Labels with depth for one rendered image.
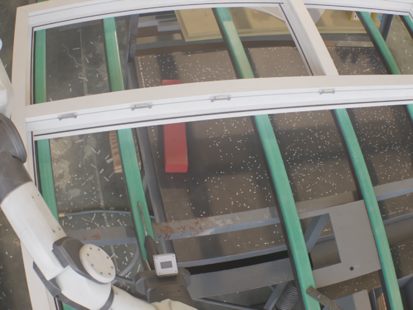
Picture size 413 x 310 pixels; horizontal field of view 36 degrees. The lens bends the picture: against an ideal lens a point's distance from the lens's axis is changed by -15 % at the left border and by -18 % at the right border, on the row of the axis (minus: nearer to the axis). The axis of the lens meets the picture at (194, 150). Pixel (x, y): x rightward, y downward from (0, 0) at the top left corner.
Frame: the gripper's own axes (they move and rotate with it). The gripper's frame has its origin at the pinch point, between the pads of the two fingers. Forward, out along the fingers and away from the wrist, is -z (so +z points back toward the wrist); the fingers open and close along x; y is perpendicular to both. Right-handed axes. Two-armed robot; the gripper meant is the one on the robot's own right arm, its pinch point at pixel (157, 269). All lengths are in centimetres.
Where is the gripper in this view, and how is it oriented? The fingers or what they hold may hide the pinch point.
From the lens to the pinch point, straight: 152.7
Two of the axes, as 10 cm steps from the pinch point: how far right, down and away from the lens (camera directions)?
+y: 0.1, 8.7, 5.0
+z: 2.4, 4.8, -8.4
